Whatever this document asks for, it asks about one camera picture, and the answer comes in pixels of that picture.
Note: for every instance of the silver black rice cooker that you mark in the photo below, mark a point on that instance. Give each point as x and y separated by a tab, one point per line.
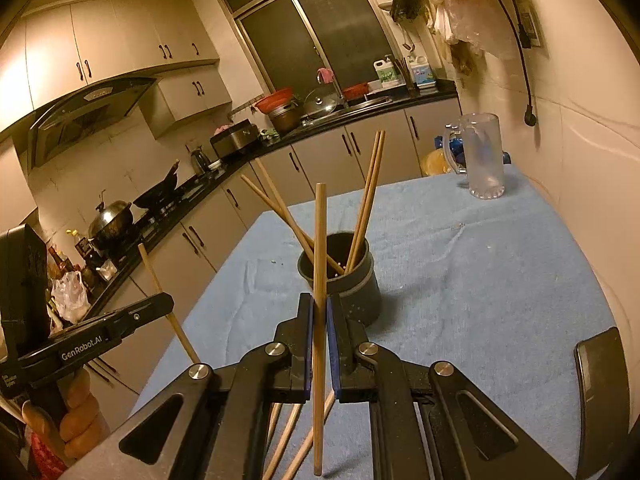
234	138

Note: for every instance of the dark grey utensil holder cup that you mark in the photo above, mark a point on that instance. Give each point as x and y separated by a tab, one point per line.
360	296

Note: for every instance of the red plastic basin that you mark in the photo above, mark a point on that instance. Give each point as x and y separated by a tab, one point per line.
269	103

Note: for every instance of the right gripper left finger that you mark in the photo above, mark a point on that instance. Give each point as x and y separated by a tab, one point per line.
292	381

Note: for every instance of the small red bowl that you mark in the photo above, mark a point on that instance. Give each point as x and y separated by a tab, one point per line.
355	92

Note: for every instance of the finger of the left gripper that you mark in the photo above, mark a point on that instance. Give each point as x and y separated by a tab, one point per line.
125	319

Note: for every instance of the steel pot with lid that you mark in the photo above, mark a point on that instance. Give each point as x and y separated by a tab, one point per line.
111	224

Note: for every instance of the dark sliding window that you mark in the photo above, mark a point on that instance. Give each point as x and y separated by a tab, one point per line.
290	40

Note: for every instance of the electric kettle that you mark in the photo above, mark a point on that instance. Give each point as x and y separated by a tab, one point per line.
200	161

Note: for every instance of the white detergent jug green label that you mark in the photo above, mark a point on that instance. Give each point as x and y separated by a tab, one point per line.
386	70

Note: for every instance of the black smartphone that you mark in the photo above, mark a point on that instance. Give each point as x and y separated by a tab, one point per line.
604	400

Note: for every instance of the black range hood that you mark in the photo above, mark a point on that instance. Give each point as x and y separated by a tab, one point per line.
82	113

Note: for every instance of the clear glass pitcher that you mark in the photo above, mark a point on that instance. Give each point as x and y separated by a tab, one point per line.
482	148

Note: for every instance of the yellow plastic bag on floor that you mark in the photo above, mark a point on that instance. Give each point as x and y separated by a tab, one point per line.
434	163

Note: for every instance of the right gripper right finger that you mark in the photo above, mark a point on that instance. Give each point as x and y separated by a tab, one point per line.
356	377

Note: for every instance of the black wok pan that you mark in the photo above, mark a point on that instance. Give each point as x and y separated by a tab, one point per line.
154	196

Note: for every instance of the glass pot lid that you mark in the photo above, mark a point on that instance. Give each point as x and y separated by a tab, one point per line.
321	102

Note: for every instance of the wooden chopstick bundle middle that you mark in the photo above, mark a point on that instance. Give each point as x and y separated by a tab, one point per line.
283	442

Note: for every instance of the blue towel table cloth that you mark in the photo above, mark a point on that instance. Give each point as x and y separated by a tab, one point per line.
499	288

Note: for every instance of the dark cooking pot under basin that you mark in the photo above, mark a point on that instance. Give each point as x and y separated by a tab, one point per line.
286	118

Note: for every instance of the white detergent jug blue label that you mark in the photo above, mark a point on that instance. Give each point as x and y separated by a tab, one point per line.
421	72

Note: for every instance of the white plastic bag on counter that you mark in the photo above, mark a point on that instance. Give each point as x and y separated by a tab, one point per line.
70	296

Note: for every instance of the blue plastic bag on floor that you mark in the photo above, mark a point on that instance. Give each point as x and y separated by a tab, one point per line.
457	150

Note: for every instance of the black kitchen countertop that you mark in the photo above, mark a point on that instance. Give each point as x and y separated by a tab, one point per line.
206	217

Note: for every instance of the person's left hand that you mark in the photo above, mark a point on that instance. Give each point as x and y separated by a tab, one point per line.
83	426

